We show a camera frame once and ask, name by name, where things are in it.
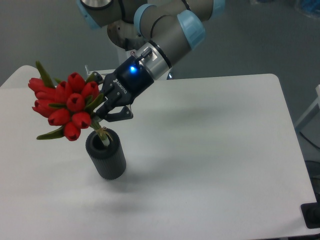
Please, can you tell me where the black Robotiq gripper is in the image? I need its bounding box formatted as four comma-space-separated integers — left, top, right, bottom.
87, 56, 154, 122

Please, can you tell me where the red tulip bouquet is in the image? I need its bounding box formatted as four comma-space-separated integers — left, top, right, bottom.
28, 61, 112, 147

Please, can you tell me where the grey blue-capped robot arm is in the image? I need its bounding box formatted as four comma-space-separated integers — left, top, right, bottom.
77, 0, 225, 122

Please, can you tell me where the dark grey ribbed vase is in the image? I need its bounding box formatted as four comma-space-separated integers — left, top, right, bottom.
85, 128, 127, 180

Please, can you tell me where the white chair backrest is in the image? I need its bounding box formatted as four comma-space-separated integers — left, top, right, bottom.
0, 65, 40, 89

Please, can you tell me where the black device at table edge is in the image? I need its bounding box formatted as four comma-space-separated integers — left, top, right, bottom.
300, 202, 320, 229

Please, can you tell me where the black floor cable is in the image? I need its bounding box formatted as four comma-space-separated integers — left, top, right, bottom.
298, 129, 320, 148

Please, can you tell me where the white furniture frame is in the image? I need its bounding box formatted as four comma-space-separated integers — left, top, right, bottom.
294, 85, 320, 132

